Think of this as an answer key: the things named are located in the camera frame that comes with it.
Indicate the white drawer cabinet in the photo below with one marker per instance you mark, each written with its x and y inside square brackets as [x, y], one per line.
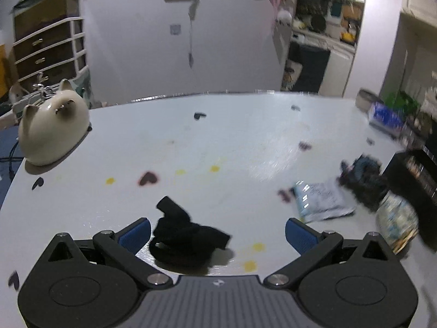
[52, 53]

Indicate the dark green chair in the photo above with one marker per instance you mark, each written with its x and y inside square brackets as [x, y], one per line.
[313, 61]

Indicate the blue tissue pack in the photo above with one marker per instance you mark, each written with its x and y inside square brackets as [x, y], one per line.
[384, 119]

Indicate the black fabric band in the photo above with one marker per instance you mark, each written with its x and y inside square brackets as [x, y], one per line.
[185, 247]

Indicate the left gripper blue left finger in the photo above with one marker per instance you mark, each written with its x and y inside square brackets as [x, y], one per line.
[135, 236]

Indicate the blue floral fabric pouch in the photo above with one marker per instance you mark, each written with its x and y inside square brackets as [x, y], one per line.
[396, 221]

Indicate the black storage box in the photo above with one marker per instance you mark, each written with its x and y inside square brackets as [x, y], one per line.
[412, 175]

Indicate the glass terrarium tank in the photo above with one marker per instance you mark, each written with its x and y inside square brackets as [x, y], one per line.
[30, 16]

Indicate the green plastic bag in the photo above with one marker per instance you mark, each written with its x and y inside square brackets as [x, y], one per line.
[402, 104]

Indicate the printed tote bag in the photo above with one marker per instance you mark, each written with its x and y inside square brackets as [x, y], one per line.
[292, 71]

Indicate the grey round tin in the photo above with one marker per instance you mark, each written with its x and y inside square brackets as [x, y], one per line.
[365, 99]

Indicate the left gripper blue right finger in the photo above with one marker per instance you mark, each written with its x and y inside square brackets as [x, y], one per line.
[301, 237]

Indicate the dark blue fuzzy scrunchie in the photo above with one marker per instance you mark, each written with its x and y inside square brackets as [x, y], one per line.
[364, 179]

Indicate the white ceramic cat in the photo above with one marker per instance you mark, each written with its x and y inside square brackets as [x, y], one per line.
[49, 131]

